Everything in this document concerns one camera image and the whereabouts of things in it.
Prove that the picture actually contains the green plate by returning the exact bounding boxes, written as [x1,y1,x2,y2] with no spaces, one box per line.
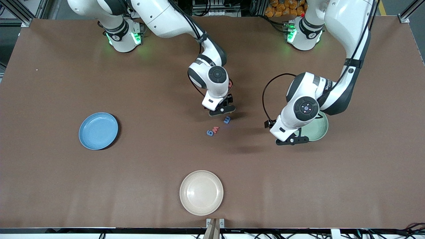
[299,111,329,142]

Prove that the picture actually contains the beige plate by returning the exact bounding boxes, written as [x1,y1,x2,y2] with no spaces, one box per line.
[179,170,224,216]

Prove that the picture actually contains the blue plate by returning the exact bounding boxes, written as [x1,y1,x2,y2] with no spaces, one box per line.
[78,112,119,150]

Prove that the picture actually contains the brown table cover sheet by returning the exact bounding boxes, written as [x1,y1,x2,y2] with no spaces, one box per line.
[0,16,425,229]

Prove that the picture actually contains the white socket strip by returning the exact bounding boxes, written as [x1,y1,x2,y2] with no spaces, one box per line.
[193,0,241,17]

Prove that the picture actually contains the orange packaged items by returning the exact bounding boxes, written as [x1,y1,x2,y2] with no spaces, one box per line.
[265,0,307,18]

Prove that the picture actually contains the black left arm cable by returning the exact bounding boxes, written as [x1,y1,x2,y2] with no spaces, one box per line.
[262,73,298,121]

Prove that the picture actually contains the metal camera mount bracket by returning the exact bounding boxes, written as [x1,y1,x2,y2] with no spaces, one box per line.
[203,218,225,239]

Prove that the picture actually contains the aluminium frame profile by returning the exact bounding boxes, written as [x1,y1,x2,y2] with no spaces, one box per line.
[7,0,45,28]
[399,0,425,24]

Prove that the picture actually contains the black and red cable bundle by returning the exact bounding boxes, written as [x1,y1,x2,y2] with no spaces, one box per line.
[342,222,425,239]

